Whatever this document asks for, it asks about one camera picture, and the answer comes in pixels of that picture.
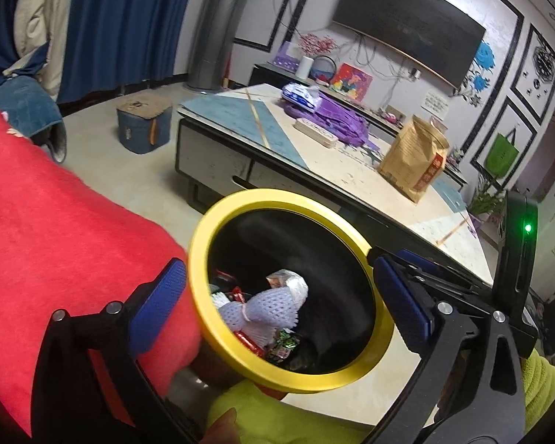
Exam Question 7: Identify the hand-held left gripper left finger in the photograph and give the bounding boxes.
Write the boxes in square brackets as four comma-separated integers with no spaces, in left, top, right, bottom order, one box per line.
[30,258,199,444]

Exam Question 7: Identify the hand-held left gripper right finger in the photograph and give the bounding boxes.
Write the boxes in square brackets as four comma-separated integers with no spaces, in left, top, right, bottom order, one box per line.
[367,255,525,444]

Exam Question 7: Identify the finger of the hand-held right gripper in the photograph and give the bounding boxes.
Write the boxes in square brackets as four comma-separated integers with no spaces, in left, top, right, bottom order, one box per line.
[395,249,495,297]
[367,249,495,318]

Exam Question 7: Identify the black bin with yellow rim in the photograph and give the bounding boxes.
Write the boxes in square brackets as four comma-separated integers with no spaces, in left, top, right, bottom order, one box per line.
[187,188,395,394]

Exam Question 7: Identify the white foam fruit net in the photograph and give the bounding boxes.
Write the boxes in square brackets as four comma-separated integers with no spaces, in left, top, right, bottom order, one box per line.
[211,284,301,347]

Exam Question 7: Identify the person's right forearm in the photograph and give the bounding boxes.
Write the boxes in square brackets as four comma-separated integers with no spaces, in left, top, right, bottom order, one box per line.
[520,349,555,444]

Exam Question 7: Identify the person's left hand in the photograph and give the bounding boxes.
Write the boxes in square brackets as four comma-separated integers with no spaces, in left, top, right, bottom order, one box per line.
[203,407,241,444]

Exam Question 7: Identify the potted green plant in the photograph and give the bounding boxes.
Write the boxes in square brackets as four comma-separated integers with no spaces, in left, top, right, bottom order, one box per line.
[469,180,505,232]

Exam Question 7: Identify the brown paper bag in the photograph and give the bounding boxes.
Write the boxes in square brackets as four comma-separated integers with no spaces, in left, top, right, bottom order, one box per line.
[378,115,450,203]

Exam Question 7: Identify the green tote bag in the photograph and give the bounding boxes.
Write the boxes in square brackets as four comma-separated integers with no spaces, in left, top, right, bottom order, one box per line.
[483,132,521,181]

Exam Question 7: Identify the green candy wrapper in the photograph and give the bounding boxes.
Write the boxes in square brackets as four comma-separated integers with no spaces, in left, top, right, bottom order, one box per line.
[263,328,299,361]

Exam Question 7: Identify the red floral blanket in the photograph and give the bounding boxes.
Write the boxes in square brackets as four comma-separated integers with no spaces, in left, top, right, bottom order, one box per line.
[0,106,204,444]

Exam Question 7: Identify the yellow-green clothing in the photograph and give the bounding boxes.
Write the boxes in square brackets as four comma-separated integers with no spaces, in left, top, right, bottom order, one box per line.
[206,379,371,444]

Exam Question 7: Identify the marble coffee table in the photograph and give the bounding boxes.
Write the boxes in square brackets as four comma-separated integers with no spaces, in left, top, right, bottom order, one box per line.
[175,83,495,290]

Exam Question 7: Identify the white paper notice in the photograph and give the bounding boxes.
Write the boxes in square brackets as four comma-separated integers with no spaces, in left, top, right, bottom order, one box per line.
[423,91,449,114]

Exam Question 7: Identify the purple bag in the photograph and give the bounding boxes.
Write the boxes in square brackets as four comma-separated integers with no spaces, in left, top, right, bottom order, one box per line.
[284,95,384,153]

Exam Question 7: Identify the beige power strip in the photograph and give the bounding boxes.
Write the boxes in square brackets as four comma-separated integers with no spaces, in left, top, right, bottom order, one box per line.
[293,118,339,149]

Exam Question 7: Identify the blue storage stool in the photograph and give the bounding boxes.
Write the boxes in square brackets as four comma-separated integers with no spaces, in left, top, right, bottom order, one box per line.
[117,92,173,155]

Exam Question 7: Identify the colourful picture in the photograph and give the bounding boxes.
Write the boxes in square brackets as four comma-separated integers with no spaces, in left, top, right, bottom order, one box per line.
[329,62,373,102]

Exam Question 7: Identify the white and blue packet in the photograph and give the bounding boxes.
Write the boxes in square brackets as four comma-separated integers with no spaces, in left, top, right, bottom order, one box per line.
[281,82,322,112]

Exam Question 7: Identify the blue bedsheet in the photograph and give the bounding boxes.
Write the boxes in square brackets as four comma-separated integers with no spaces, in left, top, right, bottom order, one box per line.
[0,74,68,165]

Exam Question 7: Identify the black television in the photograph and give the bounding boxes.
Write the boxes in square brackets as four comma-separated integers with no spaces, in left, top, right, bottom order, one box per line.
[332,0,487,90]

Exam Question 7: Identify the purple box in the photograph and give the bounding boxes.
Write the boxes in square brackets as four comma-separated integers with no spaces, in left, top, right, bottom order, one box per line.
[274,41,301,71]

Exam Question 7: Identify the black television stand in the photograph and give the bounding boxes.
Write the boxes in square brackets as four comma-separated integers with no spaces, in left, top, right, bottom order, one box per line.
[249,62,468,186]

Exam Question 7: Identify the silver tower air conditioner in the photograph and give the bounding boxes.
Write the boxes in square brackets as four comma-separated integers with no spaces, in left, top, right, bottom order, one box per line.
[185,0,260,91]

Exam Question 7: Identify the beige curtain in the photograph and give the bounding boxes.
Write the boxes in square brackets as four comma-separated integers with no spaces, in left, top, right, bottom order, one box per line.
[2,0,81,102]

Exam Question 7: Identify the black wall clock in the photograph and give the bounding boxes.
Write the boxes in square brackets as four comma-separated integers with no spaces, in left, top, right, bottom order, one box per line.
[532,39,555,79]

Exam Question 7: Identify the round frame ornament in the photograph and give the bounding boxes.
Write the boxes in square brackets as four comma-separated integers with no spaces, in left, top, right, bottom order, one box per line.
[310,54,336,85]

